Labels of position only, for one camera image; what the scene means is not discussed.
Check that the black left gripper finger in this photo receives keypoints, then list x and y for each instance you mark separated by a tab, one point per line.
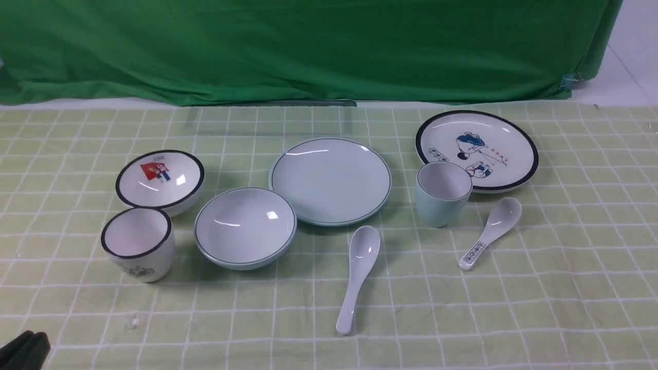
16	353

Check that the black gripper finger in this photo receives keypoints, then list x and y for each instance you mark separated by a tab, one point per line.
40	350

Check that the light blue bowl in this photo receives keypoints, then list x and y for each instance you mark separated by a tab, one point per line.
245	228

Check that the plain white ceramic spoon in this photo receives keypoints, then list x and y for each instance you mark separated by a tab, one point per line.
364	249

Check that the light blue cup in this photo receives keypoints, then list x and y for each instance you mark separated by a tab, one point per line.
442	191

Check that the white cup with black rim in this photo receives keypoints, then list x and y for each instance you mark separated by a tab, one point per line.
141	242

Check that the white bowl with black rim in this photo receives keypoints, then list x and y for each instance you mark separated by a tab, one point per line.
169	180

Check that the green backdrop cloth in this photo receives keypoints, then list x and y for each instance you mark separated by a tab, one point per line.
189	53

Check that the light blue plate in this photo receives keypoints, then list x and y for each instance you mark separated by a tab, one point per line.
332	182

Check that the white plate with black rim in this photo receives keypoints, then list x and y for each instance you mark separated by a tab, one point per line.
496	153

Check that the green checked tablecloth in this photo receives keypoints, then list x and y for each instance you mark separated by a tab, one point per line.
573	286

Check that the white spoon with patterned handle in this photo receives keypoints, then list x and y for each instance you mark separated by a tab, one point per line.
504	215

